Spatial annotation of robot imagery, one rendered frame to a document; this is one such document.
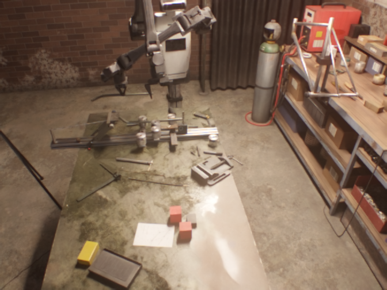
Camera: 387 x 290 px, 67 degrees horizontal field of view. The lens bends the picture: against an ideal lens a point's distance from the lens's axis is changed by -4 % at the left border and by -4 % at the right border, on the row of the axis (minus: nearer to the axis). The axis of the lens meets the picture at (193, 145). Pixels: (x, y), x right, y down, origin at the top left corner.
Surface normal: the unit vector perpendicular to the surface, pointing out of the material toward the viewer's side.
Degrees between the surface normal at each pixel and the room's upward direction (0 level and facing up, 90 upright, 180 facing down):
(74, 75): 90
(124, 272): 0
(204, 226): 0
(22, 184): 0
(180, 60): 90
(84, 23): 90
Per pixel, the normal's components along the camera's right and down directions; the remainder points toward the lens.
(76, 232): 0.00, -0.81
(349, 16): 0.13, 0.59
